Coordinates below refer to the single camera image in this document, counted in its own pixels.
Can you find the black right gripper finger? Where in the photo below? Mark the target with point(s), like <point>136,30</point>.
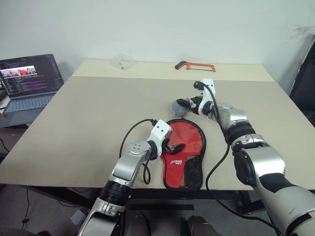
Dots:
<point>183,102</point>
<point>191,110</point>

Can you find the open laptop computer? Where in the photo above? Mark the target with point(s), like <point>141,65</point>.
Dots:
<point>32,83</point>

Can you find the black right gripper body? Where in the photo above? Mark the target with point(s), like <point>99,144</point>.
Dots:
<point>197,104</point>

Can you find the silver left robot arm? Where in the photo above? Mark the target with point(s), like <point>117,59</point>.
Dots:
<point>128,164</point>

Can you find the clear plastic bag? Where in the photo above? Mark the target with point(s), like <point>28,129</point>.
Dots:
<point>122,61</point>

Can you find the black and red paddle case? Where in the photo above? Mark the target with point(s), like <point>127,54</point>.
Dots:
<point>172,169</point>

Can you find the black leaning panel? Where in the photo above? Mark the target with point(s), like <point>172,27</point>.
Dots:
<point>304,83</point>

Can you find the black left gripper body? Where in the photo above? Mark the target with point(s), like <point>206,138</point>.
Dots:
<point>167,146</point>

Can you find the dark rounded shape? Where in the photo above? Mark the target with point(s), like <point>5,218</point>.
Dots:
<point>139,226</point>
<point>199,226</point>

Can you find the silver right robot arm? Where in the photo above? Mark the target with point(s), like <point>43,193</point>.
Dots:
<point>265,167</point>

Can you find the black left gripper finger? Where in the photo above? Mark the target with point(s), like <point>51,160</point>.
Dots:
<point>179,146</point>
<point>176,150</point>

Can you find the black table frame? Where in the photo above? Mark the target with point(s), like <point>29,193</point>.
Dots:
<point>172,195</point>

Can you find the grey plastic bag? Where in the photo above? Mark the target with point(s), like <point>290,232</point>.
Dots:
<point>178,110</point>

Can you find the white power adapter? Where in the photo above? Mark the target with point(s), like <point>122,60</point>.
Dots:
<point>78,216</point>

